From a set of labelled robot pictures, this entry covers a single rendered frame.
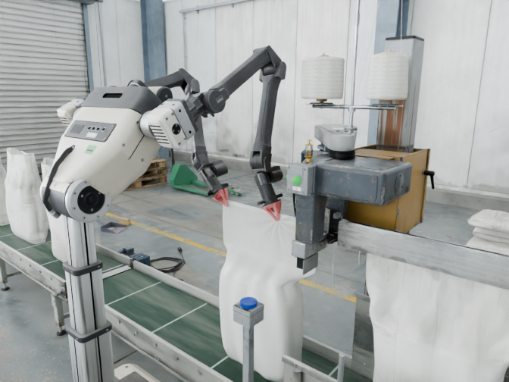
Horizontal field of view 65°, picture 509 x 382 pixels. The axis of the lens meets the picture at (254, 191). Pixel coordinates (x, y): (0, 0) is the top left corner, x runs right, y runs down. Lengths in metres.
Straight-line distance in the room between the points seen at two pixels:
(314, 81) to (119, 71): 8.35
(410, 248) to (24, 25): 8.21
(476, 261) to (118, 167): 1.14
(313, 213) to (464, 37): 5.36
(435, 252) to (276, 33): 6.80
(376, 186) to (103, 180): 0.87
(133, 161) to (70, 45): 7.85
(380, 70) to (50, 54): 7.96
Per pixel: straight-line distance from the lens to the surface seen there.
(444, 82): 6.46
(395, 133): 1.68
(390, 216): 1.51
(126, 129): 1.38
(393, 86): 1.46
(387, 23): 6.34
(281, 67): 1.66
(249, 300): 1.43
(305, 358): 1.98
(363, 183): 1.20
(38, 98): 8.82
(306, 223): 1.32
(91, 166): 1.39
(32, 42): 8.87
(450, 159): 6.47
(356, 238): 1.44
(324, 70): 1.56
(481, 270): 1.34
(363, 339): 1.86
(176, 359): 2.01
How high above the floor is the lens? 1.54
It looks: 13 degrees down
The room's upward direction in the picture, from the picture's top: straight up
